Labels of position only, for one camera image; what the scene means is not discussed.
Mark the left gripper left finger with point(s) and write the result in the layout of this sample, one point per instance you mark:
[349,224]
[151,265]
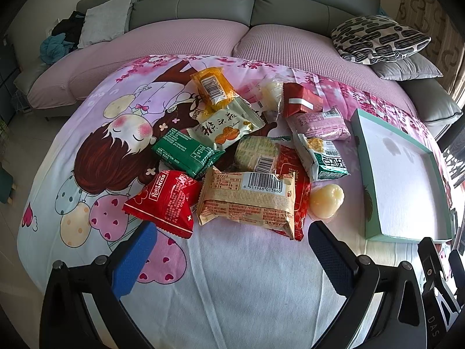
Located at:
[65,319]

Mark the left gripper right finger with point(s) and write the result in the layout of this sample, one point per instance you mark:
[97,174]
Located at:
[399,321]

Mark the jelly cup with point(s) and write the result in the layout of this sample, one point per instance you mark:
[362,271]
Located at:
[326,201]

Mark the red Rossi snack packet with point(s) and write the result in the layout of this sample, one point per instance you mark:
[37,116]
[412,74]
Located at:
[167,202]

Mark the green white corn packet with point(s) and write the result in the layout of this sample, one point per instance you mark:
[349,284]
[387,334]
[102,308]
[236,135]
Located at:
[320,158]

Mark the beige barcode snack packet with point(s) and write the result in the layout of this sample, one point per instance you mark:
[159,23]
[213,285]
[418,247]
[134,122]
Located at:
[262,199]

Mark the red gold cake packet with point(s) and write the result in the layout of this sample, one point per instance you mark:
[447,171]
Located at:
[289,161]

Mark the green snack packet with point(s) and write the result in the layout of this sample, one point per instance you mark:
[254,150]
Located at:
[181,152]

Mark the pink snack packet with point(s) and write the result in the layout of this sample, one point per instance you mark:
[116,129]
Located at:
[327,125]

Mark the round rice cracker packet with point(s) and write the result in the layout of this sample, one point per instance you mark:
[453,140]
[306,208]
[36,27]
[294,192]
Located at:
[259,153]

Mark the white orange snack packet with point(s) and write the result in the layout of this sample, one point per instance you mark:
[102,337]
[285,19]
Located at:
[227,126]

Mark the teal rimmed white tray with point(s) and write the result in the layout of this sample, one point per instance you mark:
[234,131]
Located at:
[405,199]

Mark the cartoon print pink tablecloth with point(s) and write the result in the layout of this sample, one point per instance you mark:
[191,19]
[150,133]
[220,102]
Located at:
[229,285]

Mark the pink sofa seat cover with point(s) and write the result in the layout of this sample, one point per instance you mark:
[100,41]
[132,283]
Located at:
[75,76]

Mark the red white striped packet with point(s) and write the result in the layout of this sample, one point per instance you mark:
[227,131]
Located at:
[298,99]

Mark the clear wrapped white pastry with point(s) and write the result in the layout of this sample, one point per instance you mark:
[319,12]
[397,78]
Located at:
[271,91]

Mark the teal cloth pile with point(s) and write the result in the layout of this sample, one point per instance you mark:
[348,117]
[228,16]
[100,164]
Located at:
[54,48]

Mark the black white patterned pillow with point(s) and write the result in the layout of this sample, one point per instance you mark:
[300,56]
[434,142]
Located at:
[369,40]

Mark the grey green sofa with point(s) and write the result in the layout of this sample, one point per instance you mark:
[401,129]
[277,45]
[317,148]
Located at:
[435,108]

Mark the light grey pillow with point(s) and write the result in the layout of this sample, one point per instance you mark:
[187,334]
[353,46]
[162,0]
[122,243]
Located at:
[105,22]

